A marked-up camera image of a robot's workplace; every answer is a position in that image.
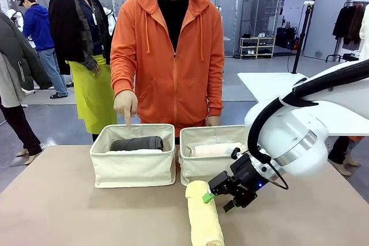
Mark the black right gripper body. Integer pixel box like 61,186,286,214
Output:
229,153,273,194

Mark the pink towel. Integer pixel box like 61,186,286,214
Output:
186,141,248,157

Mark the yellow towel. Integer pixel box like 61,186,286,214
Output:
184,180,225,246

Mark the white towel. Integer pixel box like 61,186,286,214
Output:
105,148,164,155

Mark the grey towel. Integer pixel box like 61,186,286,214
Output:
110,135,164,152

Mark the person's right hand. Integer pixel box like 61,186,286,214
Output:
113,90,139,131

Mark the beige fabric basket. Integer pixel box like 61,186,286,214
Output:
178,125,254,187
89,124,176,188

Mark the white table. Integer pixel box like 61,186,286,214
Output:
236,72,369,153

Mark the person in orange hoodie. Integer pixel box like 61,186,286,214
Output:
110,0,225,143

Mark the wooden shoe rack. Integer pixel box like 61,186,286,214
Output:
239,36,276,59

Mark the black equipment case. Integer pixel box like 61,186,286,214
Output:
275,27,298,50

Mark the black stand pole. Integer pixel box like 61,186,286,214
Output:
291,1,315,74

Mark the person in yellow-green skirt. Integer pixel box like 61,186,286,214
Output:
48,0,118,143

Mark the clothes rack with dark coats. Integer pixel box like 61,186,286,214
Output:
325,1,367,63

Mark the person in dark puffer jacket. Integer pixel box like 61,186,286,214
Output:
0,11,54,166

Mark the person in blue hoodie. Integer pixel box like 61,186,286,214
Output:
18,0,69,99

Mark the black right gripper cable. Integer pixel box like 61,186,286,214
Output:
259,147,289,191

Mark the black corrugated cable sleeve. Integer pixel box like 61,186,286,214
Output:
247,61,369,166

